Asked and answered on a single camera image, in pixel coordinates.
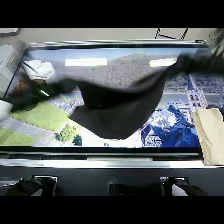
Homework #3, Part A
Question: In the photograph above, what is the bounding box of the dark grey garment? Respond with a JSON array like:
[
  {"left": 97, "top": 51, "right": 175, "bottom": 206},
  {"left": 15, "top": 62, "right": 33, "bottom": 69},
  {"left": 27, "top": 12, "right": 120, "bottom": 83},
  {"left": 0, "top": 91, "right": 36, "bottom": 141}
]
[{"left": 7, "top": 53, "right": 224, "bottom": 141}]

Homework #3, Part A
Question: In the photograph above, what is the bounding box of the white garment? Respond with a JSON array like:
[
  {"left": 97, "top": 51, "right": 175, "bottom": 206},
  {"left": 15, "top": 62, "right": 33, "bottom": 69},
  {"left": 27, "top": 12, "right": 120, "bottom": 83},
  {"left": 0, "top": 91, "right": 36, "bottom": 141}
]
[{"left": 23, "top": 59, "right": 56, "bottom": 82}]

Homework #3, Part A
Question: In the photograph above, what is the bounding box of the beige garment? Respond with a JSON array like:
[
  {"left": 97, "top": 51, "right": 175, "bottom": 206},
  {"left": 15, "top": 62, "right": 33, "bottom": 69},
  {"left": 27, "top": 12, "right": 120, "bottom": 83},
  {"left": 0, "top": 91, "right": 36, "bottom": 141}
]
[{"left": 192, "top": 106, "right": 224, "bottom": 167}]

